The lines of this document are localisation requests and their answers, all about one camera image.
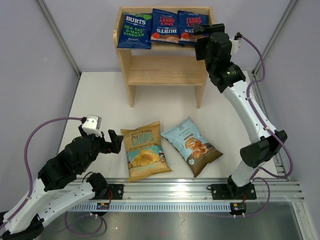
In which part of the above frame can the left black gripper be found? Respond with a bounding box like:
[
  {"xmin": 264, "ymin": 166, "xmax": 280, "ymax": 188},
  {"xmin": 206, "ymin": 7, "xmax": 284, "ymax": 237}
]
[{"xmin": 79, "ymin": 124, "xmax": 124, "ymax": 173}]

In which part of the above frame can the blue Burts chilli bag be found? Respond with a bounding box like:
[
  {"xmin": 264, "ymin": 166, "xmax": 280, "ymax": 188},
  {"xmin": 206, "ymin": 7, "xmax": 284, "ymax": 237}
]
[
  {"xmin": 150, "ymin": 8, "xmax": 180, "ymax": 44},
  {"xmin": 177, "ymin": 10, "xmax": 209, "ymax": 45}
]

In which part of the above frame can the blue Burts sea salt bag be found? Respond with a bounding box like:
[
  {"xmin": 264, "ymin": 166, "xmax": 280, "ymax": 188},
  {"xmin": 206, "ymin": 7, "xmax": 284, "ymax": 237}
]
[{"xmin": 117, "ymin": 13, "xmax": 153, "ymax": 50}]

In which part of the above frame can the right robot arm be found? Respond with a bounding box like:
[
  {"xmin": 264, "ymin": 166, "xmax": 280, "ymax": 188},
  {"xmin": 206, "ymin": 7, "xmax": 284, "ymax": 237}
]
[{"xmin": 193, "ymin": 23, "xmax": 288, "ymax": 200}]

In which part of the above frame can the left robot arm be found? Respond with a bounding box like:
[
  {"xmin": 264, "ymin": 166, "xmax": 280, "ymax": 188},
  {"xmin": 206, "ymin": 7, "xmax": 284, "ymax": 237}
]
[{"xmin": 0, "ymin": 126, "xmax": 124, "ymax": 240}]

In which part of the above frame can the tan kettle cooked chips bag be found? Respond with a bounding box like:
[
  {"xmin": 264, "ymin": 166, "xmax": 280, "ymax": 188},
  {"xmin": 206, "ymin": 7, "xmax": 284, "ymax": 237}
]
[{"xmin": 120, "ymin": 121, "xmax": 172, "ymax": 182}]

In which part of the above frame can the wooden two-tier shelf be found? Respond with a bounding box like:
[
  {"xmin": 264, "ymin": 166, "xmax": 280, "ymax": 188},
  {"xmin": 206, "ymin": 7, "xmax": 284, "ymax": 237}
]
[{"xmin": 112, "ymin": 6, "xmax": 219, "ymax": 110}]

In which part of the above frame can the light blue cassava chips bag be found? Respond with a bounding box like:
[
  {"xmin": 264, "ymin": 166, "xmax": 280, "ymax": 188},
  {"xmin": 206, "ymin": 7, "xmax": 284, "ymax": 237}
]
[{"xmin": 161, "ymin": 117, "xmax": 223, "ymax": 178}]

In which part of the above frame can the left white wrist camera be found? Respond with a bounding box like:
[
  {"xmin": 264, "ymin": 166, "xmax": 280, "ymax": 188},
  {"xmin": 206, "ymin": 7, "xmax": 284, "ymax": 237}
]
[{"xmin": 81, "ymin": 115, "xmax": 103, "ymax": 138}]

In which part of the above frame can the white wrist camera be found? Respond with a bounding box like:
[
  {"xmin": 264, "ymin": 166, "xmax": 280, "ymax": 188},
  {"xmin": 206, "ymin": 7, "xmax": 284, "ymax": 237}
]
[
  {"xmin": 229, "ymin": 32, "xmax": 243, "ymax": 55},
  {"xmin": 81, "ymin": 115, "xmax": 103, "ymax": 138}
]

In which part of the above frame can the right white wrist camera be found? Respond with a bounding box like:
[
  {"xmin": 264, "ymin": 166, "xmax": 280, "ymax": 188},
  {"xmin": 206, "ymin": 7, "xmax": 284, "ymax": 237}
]
[{"xmin": 229, "ymin": 32, "xmax": 243, "ymax": 55}]

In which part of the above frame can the white slotted cable duct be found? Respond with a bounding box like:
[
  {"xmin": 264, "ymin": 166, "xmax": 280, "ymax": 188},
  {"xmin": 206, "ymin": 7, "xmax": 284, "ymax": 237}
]
[{"xmin": 70, "ymin": 201, "xmax": 231, "ymax": 213}]

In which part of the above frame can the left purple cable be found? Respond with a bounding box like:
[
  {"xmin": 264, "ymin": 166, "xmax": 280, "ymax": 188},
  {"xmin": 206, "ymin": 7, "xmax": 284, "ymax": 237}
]
[{"xmin": 0, "ymin": 116, "xmax": 107, "ymax": 237}]

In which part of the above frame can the aluminium mounting rail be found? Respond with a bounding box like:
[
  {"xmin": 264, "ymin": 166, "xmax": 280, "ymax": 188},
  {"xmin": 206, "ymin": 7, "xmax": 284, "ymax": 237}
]
[{"xmin": 67, "ymin": 177, "xmax": 306, "ymax": 203}]

